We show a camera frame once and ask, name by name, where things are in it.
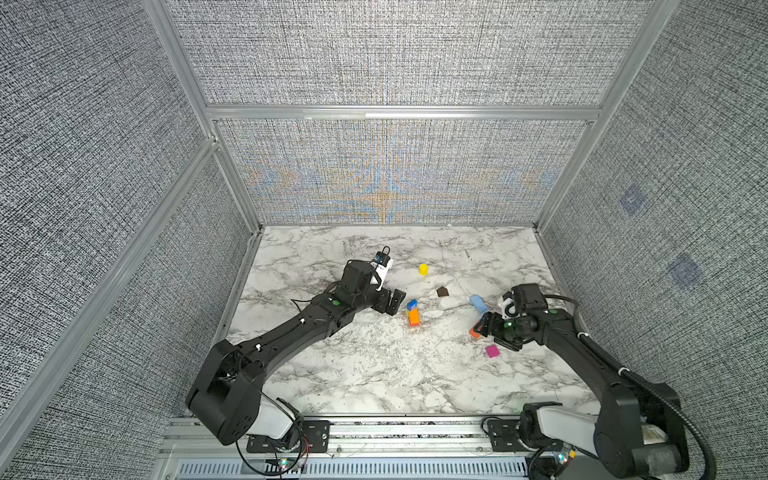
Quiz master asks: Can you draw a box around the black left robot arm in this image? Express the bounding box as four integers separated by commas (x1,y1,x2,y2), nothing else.
186,283,406,445

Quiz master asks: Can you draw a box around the light blue wood block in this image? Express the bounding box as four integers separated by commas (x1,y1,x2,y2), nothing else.
469,295,489,314

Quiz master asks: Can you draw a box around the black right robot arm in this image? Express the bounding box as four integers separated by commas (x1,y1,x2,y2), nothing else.
472,308,690,479

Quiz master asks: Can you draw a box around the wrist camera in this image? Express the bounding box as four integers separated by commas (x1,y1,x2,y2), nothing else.
501,284,548,318
371,246,392,291

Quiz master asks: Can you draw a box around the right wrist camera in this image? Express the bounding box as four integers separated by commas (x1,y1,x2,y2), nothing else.
501,284,548,318

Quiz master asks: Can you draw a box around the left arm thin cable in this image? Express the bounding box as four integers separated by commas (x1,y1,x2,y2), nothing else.
233,245,394,478

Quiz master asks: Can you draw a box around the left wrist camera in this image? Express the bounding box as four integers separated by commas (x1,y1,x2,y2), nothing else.
371,246,392,291

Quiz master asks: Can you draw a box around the aluminium front rail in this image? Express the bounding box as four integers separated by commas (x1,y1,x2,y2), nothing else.
158,415,658,460

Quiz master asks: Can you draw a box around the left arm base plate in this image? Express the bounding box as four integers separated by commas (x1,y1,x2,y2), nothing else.
246,420,331,454

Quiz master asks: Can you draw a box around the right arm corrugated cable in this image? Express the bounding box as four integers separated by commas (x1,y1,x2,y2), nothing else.
539,293,718,480

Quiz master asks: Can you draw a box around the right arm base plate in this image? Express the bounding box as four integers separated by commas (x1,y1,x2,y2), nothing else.
481,416,526,453

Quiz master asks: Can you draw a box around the orange wood block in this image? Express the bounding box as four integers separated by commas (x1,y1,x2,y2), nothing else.
408,310,421,327

